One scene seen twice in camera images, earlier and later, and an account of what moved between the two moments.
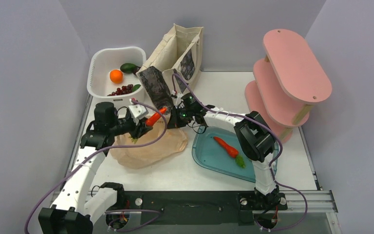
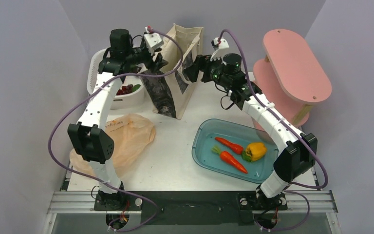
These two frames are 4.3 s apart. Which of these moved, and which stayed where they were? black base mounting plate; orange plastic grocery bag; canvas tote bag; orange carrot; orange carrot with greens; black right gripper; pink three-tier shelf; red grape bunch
Moved: orange carrot; orange plastic grocery bag; black right gripper; orange carrot with greens
Stayed: red grape bunch; pink three-tier shelf; canvas tote bag; black base mounting plate
